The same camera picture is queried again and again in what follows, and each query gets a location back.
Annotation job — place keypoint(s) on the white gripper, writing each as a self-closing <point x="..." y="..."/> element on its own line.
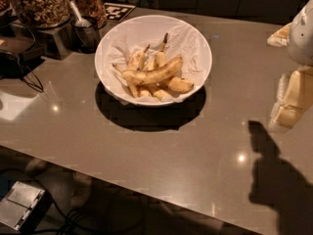
<point x="301" y="38"/>

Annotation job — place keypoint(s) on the long-stem banana right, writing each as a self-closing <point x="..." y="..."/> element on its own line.
<point x="173" y="83"/>

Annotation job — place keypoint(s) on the bottom small banana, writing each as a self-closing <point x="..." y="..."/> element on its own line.
<point x="154" y="91"/>

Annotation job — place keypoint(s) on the white bowl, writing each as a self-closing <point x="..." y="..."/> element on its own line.
<point x="195" y="46"/>

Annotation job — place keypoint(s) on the left upright banana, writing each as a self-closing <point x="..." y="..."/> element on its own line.
<point x="136" y="62"/>

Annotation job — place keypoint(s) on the white paper liner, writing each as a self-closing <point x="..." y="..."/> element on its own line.
<point x="182" y="38"/>

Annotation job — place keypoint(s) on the black white marker tag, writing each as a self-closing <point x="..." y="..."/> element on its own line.
<point x="117" y="12"/>

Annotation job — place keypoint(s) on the dark cup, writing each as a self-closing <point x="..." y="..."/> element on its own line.
<point x="85" y="39"/>

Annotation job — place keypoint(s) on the white plastic spoon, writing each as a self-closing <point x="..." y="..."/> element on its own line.
<point x="79" y="21"/>

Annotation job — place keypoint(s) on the metal jar stand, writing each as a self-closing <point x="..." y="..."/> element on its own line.
<point x="53" y="43"/>

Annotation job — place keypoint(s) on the large glass nut jar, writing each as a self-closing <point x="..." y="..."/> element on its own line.
<point x="41" y="13"/>

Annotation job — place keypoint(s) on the grey box on floor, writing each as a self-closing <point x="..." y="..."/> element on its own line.
<point x="20" y="206"/>

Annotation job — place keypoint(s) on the black device with cables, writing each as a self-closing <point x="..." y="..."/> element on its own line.
<point x="20" y="55"/>

